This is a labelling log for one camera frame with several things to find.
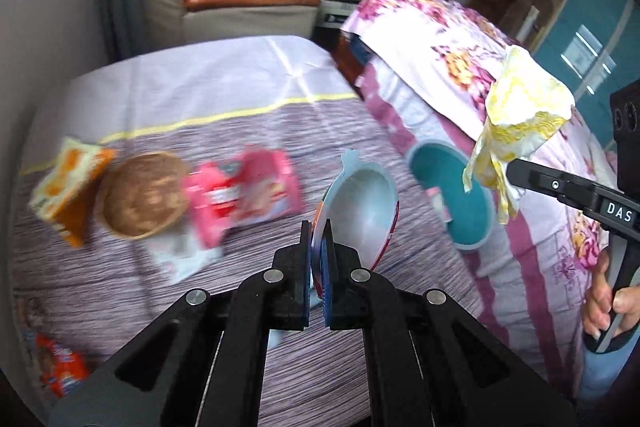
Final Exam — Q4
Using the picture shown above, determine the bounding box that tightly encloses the white wrapper scrap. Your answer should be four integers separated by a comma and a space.
149, 232, 226, 286

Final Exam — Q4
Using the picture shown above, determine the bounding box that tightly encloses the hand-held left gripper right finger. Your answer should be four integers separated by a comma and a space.
322, 219, 576, 427

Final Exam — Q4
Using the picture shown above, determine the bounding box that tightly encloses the round foil lid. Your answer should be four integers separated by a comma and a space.
310, 148, 401, 303

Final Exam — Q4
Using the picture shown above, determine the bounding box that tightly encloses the person's blue clothing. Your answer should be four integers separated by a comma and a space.
577, 342, 636, 405

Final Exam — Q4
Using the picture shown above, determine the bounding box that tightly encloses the yellow white wrapper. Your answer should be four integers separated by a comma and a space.
462, 46, 576, 225

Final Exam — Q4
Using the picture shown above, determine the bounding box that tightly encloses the person's right hand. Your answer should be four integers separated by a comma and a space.
580, 248, 640, 338

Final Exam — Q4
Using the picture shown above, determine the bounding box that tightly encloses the pink bed sheet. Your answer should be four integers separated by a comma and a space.
357, 57, 621, 398

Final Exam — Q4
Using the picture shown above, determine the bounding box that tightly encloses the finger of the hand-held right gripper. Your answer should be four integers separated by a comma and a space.
506, 158, 601, 212

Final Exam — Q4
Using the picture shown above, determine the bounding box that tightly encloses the woven brown bowl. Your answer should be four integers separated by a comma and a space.
97, 152, 191, 240

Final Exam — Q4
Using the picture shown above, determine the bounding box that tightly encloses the orange snack bag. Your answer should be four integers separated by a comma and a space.
27, 138, 118, 249

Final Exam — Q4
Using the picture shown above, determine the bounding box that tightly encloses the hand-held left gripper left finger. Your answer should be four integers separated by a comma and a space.
47, 221, 313, 427

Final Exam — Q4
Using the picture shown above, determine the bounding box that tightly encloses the teal door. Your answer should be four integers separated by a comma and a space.
532, 0, 640, 148

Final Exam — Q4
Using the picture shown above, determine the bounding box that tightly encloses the red orange snack wrapper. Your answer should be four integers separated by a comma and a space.
32, 332, 93, 398

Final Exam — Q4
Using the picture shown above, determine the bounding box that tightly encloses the pink snack wrapper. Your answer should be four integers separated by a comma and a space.
181, 146, 305, 250

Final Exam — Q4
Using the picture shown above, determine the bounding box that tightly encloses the floral pink blanket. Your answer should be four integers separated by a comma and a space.
341, 0, 621, 188

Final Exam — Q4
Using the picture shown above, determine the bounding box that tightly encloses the teal trash bin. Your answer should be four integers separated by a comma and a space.
406, 142, 497, 253

